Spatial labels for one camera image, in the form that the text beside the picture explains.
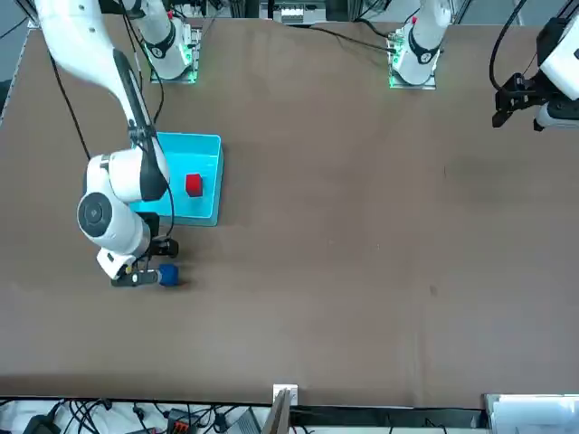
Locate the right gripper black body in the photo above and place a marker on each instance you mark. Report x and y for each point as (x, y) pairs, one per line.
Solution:
(151, 230)

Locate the red black hub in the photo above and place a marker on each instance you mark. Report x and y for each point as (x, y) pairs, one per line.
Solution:
(177, 425)

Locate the red block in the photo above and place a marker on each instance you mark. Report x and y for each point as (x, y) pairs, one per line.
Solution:
(193, 183)

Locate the cyan plastic box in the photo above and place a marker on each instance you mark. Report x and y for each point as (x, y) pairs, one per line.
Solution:
(208, 158)

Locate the long black power brick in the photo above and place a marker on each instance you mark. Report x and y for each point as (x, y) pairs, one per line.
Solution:
(40, 427)

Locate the grey aluminium post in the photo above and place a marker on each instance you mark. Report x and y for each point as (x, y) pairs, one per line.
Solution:
(278, 416)

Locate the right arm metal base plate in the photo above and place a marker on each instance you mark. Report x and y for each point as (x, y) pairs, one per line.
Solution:
(156, 80)

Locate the blue block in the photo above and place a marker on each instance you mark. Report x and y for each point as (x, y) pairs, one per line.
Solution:
(168, 276)

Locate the white paper sheet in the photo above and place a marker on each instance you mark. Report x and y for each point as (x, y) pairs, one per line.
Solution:
(529, 416)

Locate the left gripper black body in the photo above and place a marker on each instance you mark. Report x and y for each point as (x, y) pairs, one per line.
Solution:
(527, 89)

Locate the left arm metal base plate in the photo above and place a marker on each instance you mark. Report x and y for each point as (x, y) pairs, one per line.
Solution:
(429, 86)

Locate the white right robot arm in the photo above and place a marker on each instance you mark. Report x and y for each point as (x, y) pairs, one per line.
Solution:
(113, 181)

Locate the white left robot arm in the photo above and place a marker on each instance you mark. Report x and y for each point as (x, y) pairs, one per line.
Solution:
(423, 40)

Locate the ribbed power brick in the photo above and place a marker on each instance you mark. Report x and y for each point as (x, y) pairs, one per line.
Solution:
(244, 425)

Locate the grey vented device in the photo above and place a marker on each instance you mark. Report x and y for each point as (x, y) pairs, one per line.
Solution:
(291, 16)

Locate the white post foot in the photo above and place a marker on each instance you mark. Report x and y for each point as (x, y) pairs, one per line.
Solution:
(293, 392)

